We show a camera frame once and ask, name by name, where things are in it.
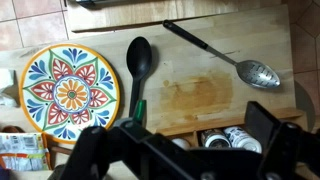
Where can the colourful floral plate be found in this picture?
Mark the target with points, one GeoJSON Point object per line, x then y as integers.
{"type": "Point", "coordinates": [70, 95]}

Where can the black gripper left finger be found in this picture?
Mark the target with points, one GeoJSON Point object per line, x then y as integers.
{"type": "Point", "coordinates": [100, 150]}

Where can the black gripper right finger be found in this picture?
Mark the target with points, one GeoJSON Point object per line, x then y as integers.
{"type": "Point", "coordinates": [283, 146]}

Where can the white spice jar silver cap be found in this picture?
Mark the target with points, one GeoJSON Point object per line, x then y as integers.
{"type": "Point", "coordinates": [243, 138]}

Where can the small dark label spice jar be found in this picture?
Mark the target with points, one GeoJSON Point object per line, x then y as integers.
{"type": "Point", "coordinates": [215, 138]}

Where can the white tissue paper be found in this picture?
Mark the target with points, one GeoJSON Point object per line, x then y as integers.
{"type": "Point", "coordinates": [6, 80]}

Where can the wooden tray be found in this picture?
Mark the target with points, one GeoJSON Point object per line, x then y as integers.
{"type": "Point", "coordinates": [213, 121]}

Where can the black plastic spoon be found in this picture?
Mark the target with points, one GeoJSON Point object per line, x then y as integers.
{"type": "Point", "coordinates": [139, 60]}

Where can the tall white lidded container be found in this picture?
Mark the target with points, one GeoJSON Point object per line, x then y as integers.
{"type": "Point", "coordinates": [181, 143]}

